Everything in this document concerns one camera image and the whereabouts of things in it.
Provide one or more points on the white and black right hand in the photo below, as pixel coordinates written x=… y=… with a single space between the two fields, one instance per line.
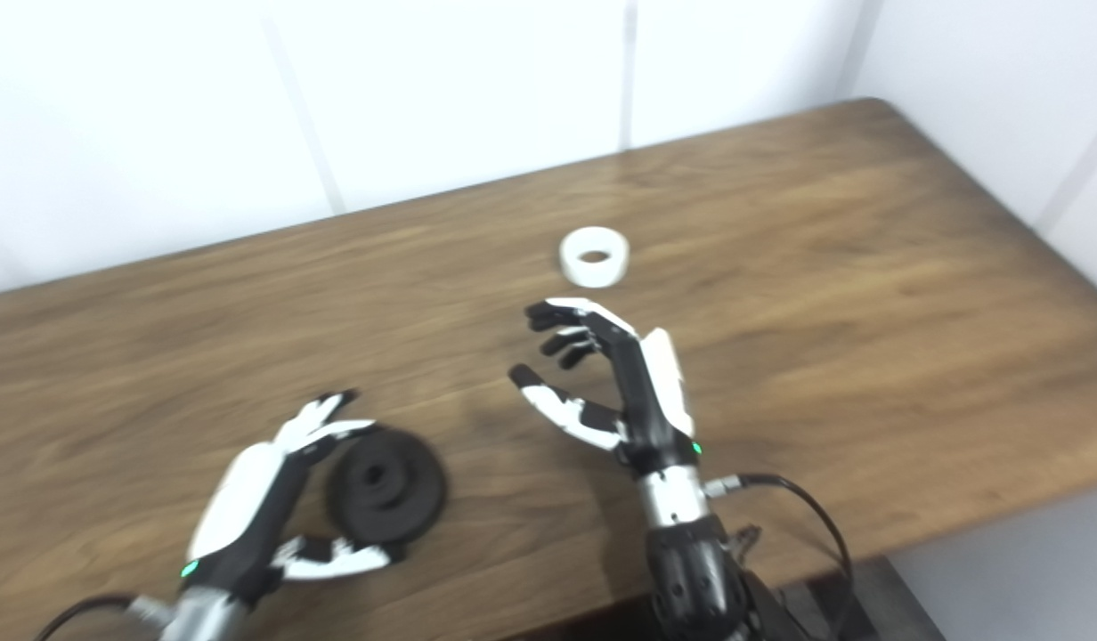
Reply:
x=651 y=401

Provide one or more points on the white and black left hand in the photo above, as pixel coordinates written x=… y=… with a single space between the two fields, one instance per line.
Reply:
x=246 y=499

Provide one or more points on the round black plastic part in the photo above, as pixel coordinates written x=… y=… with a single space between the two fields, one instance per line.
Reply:
x=397 y=499

